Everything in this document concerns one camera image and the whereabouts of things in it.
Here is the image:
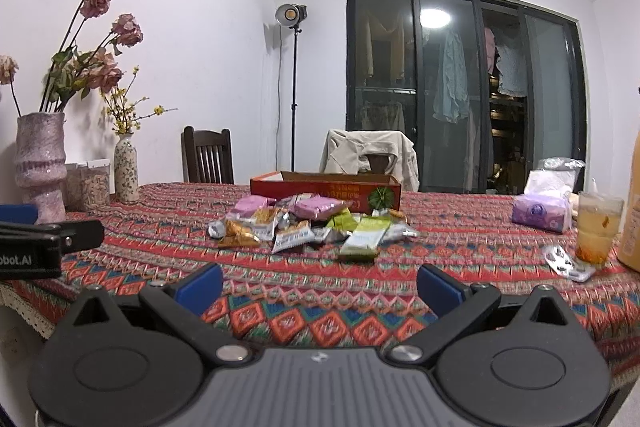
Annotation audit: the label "orange cracker packet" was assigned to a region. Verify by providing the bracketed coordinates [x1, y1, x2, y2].
[218, 220, 262, 248]

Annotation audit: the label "pink snack packet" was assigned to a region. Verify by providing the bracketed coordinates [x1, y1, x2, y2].
[292, 195, 352, 221]
[228, 195, 276, 219]

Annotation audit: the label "white green snack packet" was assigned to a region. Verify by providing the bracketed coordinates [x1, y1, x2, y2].
[337, 216, 392, 262]

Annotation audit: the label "silver white snack packet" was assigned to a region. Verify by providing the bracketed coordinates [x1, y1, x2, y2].
[271, 225, 316, 254]

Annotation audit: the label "green snack bar packet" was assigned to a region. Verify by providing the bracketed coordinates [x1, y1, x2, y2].
[326, 209, 360, 233]

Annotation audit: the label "clear jar with snacks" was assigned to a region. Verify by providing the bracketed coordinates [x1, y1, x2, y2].
[63, 159, 111, 211]

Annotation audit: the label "tall pink textured vase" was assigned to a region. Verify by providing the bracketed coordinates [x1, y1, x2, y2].
[14, 113, 67, 223]

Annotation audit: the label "patterned red tablecloth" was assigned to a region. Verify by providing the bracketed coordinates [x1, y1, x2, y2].
[1, 183, 639, 387]

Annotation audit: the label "floral white slim vase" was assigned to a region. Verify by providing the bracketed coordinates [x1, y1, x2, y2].
[114, 133, 139, 205]

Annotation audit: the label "blister pill pack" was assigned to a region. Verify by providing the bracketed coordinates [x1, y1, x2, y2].
[541, 245, 597, 283]

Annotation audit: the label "purple tissue pack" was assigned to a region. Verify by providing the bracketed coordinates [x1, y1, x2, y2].
[511, 169, 575, 234]

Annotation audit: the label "yellow flower twigs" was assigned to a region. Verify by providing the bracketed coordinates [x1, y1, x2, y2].
[101, 66, 177, 136]

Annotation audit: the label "dark wooden chair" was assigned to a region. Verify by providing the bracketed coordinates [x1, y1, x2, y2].
[181, 126, 234, 184]

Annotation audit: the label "pink dried roses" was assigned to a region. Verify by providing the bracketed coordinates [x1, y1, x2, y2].
[0, 0, 146, 118]

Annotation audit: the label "red cardboard snack box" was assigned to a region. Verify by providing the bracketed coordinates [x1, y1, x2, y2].
[250, 171, 401, 213]

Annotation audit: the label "glass cup with drink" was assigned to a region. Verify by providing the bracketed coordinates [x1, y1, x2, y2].
[575, 192, 624, 267]

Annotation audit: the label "clear plastic bag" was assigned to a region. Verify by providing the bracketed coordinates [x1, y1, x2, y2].
[537, 157, 586, 179]

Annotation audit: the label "orange bottle at edge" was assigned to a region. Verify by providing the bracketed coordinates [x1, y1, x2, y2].
[617, 134, 640, 272]

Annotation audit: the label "beige jacket on chair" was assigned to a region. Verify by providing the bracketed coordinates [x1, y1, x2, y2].
[319, 129, 420, 192]

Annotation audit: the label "black framed glass door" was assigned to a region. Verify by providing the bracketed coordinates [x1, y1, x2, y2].
[346, 0, 587, 194]

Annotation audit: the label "studio light on stand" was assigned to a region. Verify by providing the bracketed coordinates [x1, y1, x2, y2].
[274, 3, 308, 171]

